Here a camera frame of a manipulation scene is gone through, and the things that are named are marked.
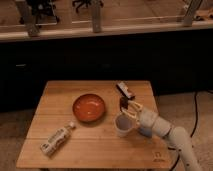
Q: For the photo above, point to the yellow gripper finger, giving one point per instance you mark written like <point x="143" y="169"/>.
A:
<point x="131" y="114"/>
<point x="136" y="106"/>

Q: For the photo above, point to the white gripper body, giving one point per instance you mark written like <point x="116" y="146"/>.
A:
<point x="151" y="123"/>

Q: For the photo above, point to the dark red pepper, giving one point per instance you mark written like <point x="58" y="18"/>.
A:
<point x="123" y="102"/>

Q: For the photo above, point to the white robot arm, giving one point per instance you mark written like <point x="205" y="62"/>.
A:
<point x="176" y="135"/>

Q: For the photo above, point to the white ceramic cup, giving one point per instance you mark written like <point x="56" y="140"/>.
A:
<point x="123" y="125"/>

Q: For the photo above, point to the dark snack bar packet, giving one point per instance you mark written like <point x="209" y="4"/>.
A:
<point x="123" y="88"/>

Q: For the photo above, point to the orange bowl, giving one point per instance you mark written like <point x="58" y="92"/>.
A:
<point x="89" y="107"/>

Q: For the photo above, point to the wooden table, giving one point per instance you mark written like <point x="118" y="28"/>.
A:
<point x="94" y="146"/>

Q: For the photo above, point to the white plastic bottle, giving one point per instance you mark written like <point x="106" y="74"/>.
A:
<point x="53" y="142"/>

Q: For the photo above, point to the black office chair base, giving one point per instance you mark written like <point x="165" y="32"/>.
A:
<point x="77" y="4"/>

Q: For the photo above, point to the black office chair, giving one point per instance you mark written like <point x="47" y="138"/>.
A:
<point x="38" y="12"/>

